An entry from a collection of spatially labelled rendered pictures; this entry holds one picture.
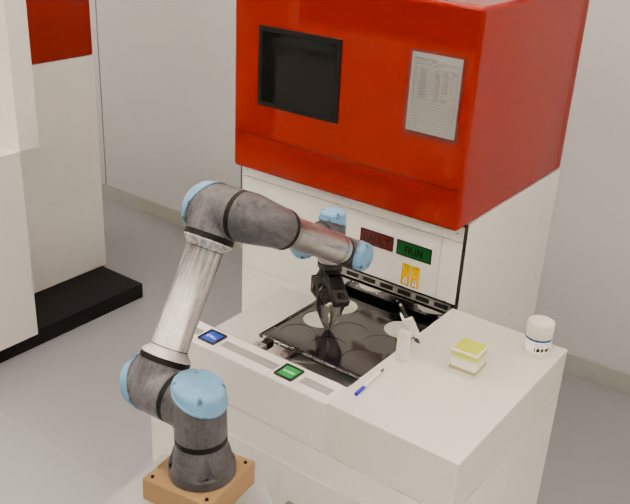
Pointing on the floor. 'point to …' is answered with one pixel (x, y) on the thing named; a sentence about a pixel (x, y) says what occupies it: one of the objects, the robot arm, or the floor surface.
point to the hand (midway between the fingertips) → (329, 327)
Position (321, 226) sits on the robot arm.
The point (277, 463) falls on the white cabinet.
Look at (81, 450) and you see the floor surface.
